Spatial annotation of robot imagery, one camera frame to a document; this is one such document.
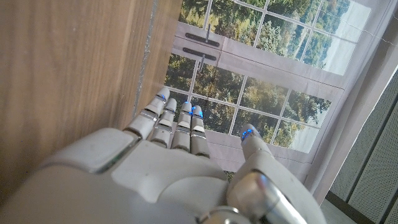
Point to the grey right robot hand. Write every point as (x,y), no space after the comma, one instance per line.
(140,186)

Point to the printed window garden backdrop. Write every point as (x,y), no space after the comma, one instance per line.
(264,77)

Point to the grey perforated panel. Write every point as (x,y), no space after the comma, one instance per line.
(370,168)

